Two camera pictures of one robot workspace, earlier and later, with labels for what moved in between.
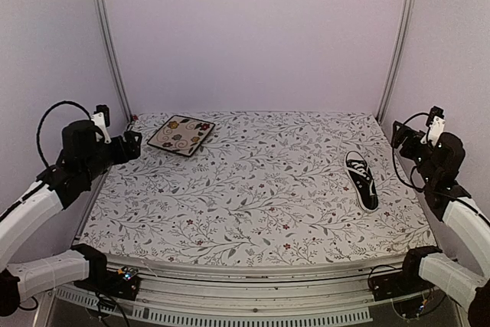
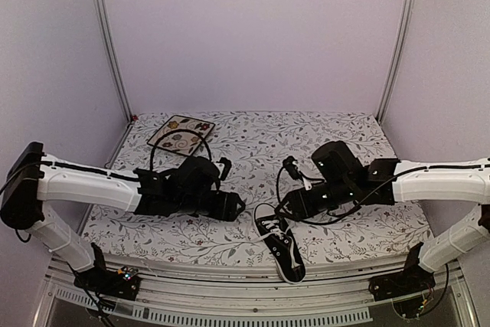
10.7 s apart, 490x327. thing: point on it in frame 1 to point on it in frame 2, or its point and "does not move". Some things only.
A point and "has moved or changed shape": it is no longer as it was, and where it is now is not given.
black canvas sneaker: (357, 168) has moved or changed shape
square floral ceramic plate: (181, 135) does not move
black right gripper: (398, 139) to (298, 205)
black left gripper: (134, 148) to (226, 209)
